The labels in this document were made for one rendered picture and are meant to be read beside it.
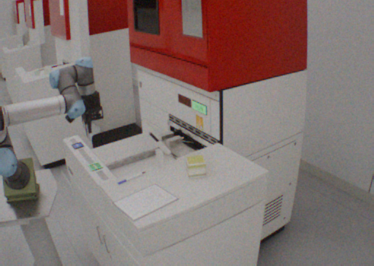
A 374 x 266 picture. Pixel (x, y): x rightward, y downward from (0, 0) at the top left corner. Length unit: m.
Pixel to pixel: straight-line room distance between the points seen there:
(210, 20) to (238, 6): 0.18
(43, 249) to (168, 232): 0.88
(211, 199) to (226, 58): 0.65
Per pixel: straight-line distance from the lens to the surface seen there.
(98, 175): 1.56
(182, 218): 1.31
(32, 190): 1.74
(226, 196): 1.40
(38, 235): 1.90
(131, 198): 1.37
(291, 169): 2.33
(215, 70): 1.62
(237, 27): 1.67
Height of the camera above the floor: 1.75
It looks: 24 degrees down
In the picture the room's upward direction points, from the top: 2 degrees counter-clockwise
